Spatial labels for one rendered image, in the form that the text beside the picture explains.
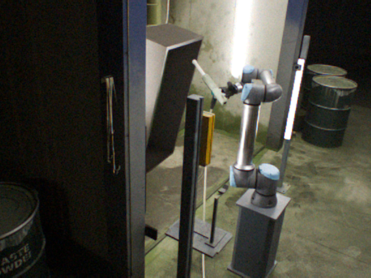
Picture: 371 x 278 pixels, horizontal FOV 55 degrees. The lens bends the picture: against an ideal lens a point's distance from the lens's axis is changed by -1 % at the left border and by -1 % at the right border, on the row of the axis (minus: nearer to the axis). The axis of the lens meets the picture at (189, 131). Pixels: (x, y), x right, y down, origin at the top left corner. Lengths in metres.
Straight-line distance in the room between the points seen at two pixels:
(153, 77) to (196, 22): 2.40
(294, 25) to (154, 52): 2.19
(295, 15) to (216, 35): 1.05
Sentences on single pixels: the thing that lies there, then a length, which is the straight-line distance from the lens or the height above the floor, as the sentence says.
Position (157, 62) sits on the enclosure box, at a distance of 2.66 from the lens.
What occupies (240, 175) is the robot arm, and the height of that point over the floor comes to 0.88.
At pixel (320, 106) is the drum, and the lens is 5.03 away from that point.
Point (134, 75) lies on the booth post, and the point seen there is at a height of 1.61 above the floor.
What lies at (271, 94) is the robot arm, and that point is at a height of 1.44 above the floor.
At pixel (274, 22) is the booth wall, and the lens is 4.52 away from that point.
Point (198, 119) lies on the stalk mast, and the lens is 1.59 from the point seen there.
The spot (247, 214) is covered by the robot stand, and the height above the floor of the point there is 0.58.
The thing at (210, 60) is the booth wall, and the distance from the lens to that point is 4.96.
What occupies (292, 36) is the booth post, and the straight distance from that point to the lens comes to 4.46.
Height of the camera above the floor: 2.16
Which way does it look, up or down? 24 degrees down
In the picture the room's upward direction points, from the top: 4 degrees clockwise
